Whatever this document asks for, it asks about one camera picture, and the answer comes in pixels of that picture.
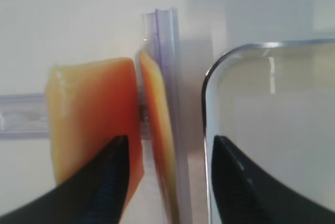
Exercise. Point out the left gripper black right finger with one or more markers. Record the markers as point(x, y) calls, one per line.
point(245, 193)

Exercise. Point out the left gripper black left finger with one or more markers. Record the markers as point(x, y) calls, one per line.
point(95, 194)

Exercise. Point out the white metal tray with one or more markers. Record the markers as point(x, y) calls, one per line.
point(275, 102)

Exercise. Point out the cheese clear holder rail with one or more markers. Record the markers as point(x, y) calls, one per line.
point(24, 117)

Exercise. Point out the left long clear rail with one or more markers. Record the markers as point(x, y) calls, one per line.
point(163, 46)

